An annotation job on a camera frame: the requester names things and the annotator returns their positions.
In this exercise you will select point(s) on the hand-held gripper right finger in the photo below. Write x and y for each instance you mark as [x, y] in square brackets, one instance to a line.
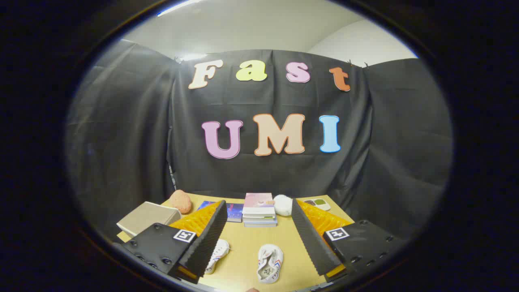
[310, 239]

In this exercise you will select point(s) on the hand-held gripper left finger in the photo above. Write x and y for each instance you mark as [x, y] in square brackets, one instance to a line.
[209, 243]

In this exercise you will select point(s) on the white shoe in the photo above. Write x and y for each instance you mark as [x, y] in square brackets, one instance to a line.
[219, 251]
[269, 263]

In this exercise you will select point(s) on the beige fabric storage box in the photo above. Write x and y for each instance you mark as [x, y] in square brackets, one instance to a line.
[146, 217]

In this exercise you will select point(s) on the small white palette tray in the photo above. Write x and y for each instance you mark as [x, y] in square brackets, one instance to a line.
[320, 202]

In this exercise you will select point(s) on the blue cover book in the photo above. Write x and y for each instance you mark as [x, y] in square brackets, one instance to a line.
[235, 211]

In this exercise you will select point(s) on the white plush ball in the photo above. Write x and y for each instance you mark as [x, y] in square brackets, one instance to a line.
[282, 205]

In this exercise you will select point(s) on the orange plush toy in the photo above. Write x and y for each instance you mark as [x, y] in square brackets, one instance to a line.
[180, 201]

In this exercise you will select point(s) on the pale blue thin book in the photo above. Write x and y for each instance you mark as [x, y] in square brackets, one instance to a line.
[260, 224]

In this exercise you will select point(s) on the white thin book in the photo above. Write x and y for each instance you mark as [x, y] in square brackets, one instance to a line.
[259, 218]

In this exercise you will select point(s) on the pink cover book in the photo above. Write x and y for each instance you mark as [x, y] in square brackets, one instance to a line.
[258, 200]

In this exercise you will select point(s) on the black backdrop cloth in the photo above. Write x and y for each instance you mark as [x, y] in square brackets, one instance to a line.
[121, 142]

